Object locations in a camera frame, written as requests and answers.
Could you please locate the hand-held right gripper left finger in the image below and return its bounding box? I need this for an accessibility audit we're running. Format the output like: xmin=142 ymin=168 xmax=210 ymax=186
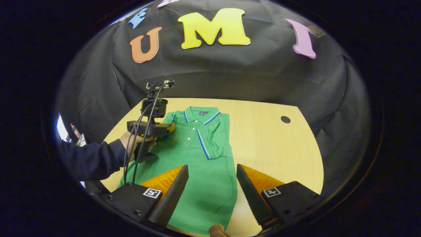
xmin=99 ymin=165 xmax=189 ymax=230

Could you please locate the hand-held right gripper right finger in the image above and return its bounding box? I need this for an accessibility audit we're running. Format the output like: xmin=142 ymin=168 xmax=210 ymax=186
xmin=236 ymin=164 xmax=326 ymax=230

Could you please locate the green T-shirt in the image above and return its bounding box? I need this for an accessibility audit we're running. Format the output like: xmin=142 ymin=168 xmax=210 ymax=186
xmin=118 ymin=106 xmax=238 ymax=236

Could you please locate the computer monitor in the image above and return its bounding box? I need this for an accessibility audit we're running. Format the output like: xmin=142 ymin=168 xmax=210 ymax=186
xmin=56 ymin=113 xmax=68 ymax=143

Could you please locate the black backdrop cloth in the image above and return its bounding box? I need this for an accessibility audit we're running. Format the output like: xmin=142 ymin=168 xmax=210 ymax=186
xmin=54 ymin=0 xmax=372 ymax=198

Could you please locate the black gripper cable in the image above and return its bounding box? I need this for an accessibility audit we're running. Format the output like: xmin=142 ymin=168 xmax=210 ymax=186
xmin=132 ymin=82 xmax=170 ymax=184
xmin=123 ymin=99 xmax=155 ymax=184

